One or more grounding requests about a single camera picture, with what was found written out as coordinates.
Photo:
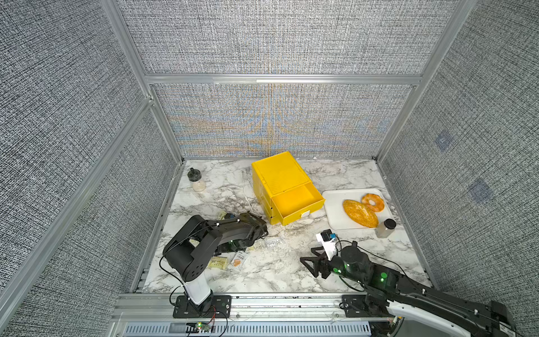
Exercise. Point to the aluminium enclosure frame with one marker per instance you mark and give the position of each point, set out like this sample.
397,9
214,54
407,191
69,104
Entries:
19,286

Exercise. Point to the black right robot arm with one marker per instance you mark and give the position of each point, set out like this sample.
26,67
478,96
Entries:
385,292

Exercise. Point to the white plastic tray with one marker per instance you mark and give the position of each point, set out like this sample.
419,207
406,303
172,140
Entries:
338,219

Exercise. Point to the glass jar black lid left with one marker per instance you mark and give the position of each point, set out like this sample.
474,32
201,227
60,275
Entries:
195,177

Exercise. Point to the white slotted cable duct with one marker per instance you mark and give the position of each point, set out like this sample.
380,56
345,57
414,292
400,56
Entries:
249,329

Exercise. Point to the glazed twisted ring bread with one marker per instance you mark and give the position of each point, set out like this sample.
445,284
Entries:
373,202

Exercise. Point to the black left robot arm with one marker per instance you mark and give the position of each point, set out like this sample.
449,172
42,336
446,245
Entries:
190,250

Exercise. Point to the yellow plastic drawer cabinet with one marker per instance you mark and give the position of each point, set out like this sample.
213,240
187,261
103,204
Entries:
284,190

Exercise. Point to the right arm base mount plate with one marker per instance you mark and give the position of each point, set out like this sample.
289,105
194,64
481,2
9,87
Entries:
357,306

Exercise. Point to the glass jar black lid right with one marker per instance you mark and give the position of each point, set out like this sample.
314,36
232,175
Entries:
386,228

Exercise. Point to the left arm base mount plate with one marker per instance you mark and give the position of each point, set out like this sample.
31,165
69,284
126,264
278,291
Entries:
214,305

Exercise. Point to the glass jar black lid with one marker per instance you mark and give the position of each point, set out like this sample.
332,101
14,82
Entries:
386,228
195,177

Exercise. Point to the crumb-coated oval bread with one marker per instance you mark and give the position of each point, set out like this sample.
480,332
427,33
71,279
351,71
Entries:
360,213

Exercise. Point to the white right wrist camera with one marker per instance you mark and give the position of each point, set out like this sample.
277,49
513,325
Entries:
328,240

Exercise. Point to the aluminium front rail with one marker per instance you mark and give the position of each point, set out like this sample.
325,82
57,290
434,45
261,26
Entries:
245,307

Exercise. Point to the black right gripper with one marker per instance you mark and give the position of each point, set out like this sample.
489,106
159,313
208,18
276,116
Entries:
322,260

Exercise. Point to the white cookie packet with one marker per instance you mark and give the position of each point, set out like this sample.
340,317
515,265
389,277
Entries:
272,242
239,260

